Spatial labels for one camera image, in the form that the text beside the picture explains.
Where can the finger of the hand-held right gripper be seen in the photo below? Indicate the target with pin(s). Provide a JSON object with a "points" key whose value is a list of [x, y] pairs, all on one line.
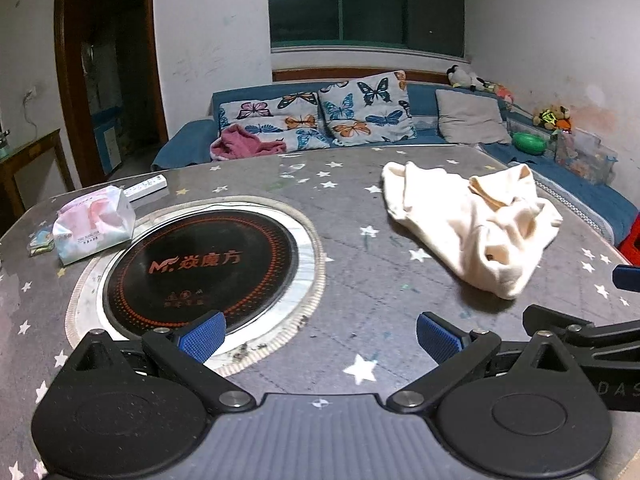
{"points": [[627, 277], [545, 319]]}

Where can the window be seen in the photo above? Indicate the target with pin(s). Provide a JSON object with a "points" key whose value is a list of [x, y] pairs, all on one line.
{"points": [[365, 5]]}

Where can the clear plastic storage box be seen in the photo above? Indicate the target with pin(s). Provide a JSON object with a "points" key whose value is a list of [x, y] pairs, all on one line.
{"points": [[585, 157]]}

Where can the pink orange plush toy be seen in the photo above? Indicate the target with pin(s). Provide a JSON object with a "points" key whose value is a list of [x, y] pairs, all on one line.
{"points": [[502, 94]]}

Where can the square butterfly print pillow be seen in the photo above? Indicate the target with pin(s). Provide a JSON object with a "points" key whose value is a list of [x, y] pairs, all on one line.
{"points": [[365, 110]]}

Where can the round black induction cooktop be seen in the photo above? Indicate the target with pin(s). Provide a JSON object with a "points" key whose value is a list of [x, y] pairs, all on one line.
{"points": [[200, 240]]}

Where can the grey star-printed tablecloth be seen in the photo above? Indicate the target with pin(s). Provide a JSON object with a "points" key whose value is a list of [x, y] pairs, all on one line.
{"points": [[350, 220]]}

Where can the pastel soft tissue pack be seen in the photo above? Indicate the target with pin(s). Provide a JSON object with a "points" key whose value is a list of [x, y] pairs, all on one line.
{"points": [[90, 225]]}

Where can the dark wooden door frame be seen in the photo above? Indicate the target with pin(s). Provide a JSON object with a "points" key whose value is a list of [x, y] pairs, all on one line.
{"points": [[62, 60]]}

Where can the wide butterfly print pillow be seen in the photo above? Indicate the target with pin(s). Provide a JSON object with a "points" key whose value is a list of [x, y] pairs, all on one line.
{"points": [[270, 120]]}

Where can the brown orange plush toy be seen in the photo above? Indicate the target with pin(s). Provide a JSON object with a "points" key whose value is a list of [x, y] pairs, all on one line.
{"points": [[564, 121]]}

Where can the green black plush toy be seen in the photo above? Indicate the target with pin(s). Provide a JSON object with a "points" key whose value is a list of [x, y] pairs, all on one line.
{"points": [[547, 117]]}

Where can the cream shirt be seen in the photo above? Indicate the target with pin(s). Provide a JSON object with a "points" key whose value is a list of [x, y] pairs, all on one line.
{"points": [[475, 230]]}

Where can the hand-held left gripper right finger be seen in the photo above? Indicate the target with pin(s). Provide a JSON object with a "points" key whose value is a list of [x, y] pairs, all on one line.
{"points": [[440, 336]]}

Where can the blue and white box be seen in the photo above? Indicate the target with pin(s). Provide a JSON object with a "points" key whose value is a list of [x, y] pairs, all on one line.
{"points": [[107, 142]]}

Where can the red plastic stool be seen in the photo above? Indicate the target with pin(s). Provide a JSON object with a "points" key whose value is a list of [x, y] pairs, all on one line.
{"points": [[632, 240]]}

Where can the wooden side table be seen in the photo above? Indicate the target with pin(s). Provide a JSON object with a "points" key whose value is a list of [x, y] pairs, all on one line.
{"points": [[35, 150]]}

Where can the small colourful packet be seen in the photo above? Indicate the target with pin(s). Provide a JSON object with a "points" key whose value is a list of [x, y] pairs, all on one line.
{"points": [[41, 242]]}

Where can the grey pillow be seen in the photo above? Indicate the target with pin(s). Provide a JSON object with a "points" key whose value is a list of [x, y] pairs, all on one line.
{"points": [[470, 117]]}

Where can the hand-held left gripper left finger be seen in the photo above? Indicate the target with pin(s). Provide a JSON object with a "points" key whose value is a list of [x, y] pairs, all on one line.
{"points": [[204, 336]]}

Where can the blue sofa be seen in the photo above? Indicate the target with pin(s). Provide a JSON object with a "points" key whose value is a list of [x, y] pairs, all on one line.
{"points": [[195, 140]]}

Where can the pink cloth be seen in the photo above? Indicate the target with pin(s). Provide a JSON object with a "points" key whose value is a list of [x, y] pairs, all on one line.
{"points": [[240, 142]]}

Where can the white remote control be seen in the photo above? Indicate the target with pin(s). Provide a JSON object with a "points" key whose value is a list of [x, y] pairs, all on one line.
{"points": [[145, 187]]}

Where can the black and white plush toy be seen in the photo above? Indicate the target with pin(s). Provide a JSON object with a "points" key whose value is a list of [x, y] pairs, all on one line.
{"points": [[462, 77]]}

